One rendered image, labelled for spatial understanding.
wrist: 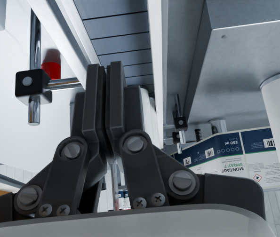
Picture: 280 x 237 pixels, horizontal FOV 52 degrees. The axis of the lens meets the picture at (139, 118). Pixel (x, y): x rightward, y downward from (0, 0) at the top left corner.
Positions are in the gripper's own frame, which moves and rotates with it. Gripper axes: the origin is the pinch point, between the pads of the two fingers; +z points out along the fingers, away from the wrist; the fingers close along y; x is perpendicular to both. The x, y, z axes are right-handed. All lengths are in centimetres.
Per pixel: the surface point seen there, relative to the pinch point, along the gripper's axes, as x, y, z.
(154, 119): -31.9, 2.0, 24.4
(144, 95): -26.1, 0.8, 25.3
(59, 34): -1.6, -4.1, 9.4
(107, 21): -8.1, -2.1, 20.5
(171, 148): -72, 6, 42
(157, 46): -10.1, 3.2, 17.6
